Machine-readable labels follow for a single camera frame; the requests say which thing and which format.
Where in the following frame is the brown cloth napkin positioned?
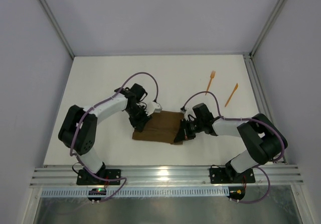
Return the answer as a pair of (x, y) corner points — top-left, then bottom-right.
(132, 111), (184, 145)

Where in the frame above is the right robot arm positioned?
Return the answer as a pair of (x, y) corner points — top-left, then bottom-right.
(174, 103), (288, 183)

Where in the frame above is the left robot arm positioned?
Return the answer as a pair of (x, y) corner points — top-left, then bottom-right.
(58, 83), (162, 180)

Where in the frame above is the orange plastic fork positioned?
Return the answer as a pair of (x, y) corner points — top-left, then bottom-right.
(205, 70), (216, 95)

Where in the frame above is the orange plastic knife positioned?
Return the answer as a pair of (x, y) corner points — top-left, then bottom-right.
(224, 83), (239, 107)

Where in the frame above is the right controller board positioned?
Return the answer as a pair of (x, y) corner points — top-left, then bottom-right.
(227, 188), (246, 203)

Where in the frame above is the controller board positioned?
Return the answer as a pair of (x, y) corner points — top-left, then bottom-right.
(87, 188), (107, 204)
(227, 188), (246, 203)

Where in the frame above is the left controller board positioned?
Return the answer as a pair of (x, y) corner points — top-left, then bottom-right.
(87, 188), (107, 204)

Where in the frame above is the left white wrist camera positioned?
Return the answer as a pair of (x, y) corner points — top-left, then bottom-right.
(145, 101), (163, 116)

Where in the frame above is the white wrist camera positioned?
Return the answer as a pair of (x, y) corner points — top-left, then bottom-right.
(145, 101), (163, 116)
(180, 106), (195, 119)

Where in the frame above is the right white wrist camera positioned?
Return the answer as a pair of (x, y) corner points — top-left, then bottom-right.
(180, 106), (195, 119)

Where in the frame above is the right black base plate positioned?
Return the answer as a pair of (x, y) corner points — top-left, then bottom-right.
(209, 165), (256, 184)

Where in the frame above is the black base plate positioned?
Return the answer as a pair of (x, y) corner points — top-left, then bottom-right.
(209, 165), (256, 184)
(76, 169), (121, 186)

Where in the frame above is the slotted cable duct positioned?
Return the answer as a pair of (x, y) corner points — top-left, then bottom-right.
(41, 186), (229, 198)

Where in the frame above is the right side aluminium rail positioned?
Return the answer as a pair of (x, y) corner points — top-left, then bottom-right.
(242, 54), (287, 164)

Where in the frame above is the aluminium rail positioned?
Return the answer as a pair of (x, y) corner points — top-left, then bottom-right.
(30, 164), (303, 187)
(242, 54), (287, 164)

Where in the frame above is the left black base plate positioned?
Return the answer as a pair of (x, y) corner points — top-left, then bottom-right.
(76, 169), (121, 186)

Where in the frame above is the front aluminium rail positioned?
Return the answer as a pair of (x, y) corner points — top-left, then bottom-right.
(30, 164), (303, 187)

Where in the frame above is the left aluminium frame post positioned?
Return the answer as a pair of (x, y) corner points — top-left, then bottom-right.
(37, 0), (75, 60)

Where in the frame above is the aluminium frame post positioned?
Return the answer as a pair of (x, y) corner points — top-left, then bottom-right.
(249, 0), (288, 58)
(37, 0), (75, 60)

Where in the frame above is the right aluminium frame post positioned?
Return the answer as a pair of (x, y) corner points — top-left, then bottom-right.
(249, 0), (288, 58)

